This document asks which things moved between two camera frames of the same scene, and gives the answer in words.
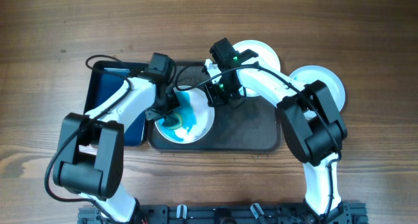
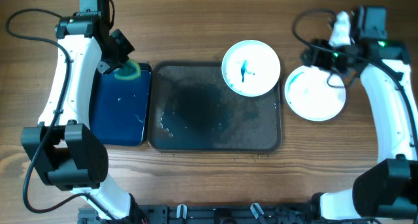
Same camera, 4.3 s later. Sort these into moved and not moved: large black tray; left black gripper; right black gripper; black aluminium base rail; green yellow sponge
Moved: right black gripper; left black gripper; green yellow sponge
Not moved: large black tray; black aluminium base rail
